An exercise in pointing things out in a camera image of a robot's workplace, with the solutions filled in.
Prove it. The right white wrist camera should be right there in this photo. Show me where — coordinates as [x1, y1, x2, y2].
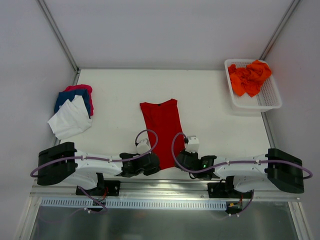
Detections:
[185, 135, 200, 153]

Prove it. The pink folded t shirt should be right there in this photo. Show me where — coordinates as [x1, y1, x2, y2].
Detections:
[63, 84, 94, 117]

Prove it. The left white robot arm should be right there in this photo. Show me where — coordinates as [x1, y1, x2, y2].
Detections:
[31, 139, 161, 195]

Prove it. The white folded t shirt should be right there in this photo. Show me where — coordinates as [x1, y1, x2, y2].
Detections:
[47, 94, 93, 141]

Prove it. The purple cable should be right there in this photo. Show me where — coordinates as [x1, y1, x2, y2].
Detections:
[30, 129, 159, 215]
[171, 132, 314, 215]

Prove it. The white slotted cable duct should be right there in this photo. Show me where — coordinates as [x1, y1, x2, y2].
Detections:
[40, 197, 227, 211]

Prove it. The blue folded t shirt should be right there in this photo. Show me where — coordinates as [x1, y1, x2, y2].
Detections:
[53, 91, 91, 120]

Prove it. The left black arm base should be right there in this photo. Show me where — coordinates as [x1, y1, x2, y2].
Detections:
[84, 173, 121, 197]

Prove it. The orange t shirt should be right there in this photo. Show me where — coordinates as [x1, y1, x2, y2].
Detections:
[227, 60, 272, 97]

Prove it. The white plastic basket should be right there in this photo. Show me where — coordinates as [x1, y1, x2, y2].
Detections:
[224, 58, 282, 114]

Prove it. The red t shirt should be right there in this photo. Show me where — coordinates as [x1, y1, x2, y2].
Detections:
[140, 99, 183, 170]

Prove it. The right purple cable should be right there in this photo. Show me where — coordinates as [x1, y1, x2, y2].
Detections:
[171, 132, 314, 215]

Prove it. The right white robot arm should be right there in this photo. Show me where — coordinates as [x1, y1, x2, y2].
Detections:
[172, 148, 305, 198]

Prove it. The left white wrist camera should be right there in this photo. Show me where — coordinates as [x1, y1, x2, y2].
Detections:
[135, 138, 151, 155]

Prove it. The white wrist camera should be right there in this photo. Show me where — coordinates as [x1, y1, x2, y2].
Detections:
[135, 138, 151, 155]
[185, 135, 200, 153]

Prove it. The aluminium mounting rail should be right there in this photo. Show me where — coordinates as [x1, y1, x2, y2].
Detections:
[30, 178, 301, 202]

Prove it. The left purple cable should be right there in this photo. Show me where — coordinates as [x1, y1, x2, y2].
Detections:
[30, 129, 159, 215]

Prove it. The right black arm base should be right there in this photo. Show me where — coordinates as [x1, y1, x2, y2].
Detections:
[207, 176, 252, 199]

